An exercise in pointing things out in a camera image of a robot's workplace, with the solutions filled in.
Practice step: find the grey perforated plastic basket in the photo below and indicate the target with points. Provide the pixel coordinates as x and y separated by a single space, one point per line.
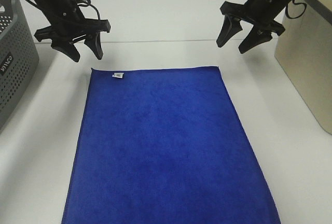
19 57

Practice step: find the beige bin with grey rim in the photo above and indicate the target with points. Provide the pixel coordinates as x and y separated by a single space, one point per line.
304 53

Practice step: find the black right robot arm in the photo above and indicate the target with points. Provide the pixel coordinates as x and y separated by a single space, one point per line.
259 13

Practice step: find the white towel label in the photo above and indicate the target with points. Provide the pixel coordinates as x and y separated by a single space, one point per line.
118 75

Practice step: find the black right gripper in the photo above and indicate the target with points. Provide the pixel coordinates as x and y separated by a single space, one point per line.
260 13

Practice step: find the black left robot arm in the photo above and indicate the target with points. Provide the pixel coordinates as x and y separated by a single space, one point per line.
68 25

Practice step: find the blue microfibre towel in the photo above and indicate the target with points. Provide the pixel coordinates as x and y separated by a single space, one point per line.
165 146

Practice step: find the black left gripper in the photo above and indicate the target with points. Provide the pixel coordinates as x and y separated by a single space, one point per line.
68 25

